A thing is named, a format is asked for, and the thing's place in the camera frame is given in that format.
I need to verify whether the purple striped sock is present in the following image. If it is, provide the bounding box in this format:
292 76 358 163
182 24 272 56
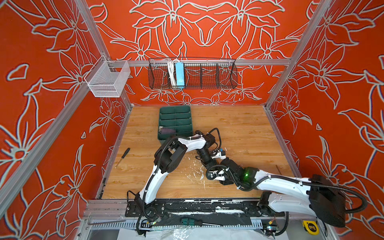
159 128 176 135

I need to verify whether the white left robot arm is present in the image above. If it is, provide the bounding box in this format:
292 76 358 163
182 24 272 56
135 132 218 211

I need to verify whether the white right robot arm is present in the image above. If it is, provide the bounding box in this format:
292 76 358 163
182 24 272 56
206 158 368 228

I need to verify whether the green compartment tray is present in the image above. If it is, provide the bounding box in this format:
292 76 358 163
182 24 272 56
158 106 194 144

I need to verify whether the yellow tape measure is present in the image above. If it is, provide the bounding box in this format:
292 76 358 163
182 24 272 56
302 221 319 236

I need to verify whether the light blue box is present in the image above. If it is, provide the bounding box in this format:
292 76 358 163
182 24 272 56
175 62 185 89

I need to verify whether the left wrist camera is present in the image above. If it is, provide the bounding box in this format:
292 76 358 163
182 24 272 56
211 149 226 160

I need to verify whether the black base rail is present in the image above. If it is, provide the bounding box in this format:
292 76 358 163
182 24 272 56
125 198 286 230

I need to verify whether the green handled screwdriver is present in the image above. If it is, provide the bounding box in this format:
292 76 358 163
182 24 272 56
180 218 222 227

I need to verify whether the black wire wall basket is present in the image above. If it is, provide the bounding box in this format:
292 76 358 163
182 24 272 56
148 57 238 90

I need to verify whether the white cable bundle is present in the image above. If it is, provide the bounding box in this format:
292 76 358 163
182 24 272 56
166 59 178 88

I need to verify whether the clear plastic wall bin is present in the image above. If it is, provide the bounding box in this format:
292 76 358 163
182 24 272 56
85 56 131 98

